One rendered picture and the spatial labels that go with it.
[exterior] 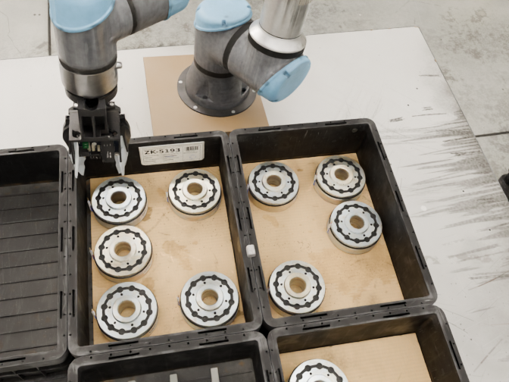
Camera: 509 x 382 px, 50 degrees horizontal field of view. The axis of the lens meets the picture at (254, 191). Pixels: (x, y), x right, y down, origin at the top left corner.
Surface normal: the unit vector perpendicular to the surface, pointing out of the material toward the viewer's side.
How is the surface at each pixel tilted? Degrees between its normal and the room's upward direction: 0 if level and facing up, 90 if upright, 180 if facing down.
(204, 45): 86
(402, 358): 0
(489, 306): 0
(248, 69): 74
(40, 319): 0
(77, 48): 83
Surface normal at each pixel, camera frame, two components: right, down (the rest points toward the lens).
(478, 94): 0.08, -0.53
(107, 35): 0.73, 0.59
